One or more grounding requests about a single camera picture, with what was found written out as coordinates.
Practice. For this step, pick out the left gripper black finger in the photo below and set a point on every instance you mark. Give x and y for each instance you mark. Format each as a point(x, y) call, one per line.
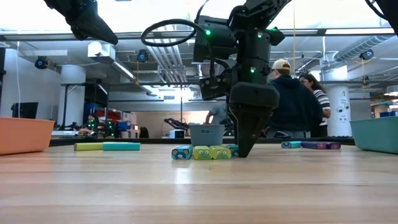
point(90, 28)

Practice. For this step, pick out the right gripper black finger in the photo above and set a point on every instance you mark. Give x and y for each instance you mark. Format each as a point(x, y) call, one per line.
point(253, 99)

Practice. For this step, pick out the teal rectangular block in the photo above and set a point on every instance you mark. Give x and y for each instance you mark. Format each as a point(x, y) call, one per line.
point(232, 150)
point(121, 146)
point(291, 145)

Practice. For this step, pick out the green frog-face block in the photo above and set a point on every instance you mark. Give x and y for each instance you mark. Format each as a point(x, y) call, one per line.
point(202, 153)
point(220, 152)

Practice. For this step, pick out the purple rectangular block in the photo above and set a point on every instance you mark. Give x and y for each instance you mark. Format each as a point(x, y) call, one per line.
point(333, 146)
point(312, 145)

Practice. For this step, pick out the teal mouse-face block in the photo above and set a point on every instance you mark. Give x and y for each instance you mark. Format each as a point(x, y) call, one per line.
point(182, 153)

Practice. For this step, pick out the yellow-green rectangular block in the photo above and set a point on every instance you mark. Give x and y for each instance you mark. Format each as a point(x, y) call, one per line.
point(88, 147)

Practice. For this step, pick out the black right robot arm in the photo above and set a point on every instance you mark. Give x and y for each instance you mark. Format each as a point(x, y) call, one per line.
point(258, 12)

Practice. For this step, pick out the white ceiling air unit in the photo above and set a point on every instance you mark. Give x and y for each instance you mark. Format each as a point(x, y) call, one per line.
point(101, 49)

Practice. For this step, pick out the person's beige cap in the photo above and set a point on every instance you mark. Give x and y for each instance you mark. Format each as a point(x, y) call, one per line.
point(280, 64)

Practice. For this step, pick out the person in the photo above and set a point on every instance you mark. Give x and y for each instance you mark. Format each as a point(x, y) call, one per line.
point(321, 102)
point(219, 113)
point(295, 105)

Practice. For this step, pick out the grey plastic bin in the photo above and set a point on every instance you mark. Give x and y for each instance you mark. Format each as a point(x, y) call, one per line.
point(206, 135)

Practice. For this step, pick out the blue black ceiling reel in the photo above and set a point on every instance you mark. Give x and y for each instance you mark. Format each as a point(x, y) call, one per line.
point(367, 54)
point(41, 62)
point(142, 56)

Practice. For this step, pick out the black shelf rack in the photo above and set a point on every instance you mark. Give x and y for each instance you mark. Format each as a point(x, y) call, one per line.
point(99, 93)

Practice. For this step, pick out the white round column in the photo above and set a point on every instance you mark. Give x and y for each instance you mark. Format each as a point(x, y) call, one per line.
point(341, 109)
point(73, 93)

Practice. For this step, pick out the small white box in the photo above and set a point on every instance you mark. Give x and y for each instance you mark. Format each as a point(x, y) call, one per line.
point(177, 133)

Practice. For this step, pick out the orange plastic bin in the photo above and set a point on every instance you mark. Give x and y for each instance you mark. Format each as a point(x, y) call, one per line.
point(25, 135)

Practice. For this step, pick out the teal plastic bin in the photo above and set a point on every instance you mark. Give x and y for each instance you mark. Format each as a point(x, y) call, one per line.
point(376, 135)

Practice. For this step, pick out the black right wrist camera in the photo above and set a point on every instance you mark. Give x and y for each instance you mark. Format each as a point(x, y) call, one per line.
point(216, 87)

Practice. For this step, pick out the overhead frame light beam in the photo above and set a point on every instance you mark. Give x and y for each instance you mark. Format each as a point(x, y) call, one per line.
point(37, 36)

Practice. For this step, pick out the black wall monitor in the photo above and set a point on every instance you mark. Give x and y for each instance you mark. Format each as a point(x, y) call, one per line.
point(25, 110)

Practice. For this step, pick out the silver ribbed ventilation duct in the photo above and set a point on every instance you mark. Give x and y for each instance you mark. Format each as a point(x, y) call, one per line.
point(357, 48)

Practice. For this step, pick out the black aluminium table frame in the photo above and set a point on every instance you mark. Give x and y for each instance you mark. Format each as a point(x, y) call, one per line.
point(149, 141)

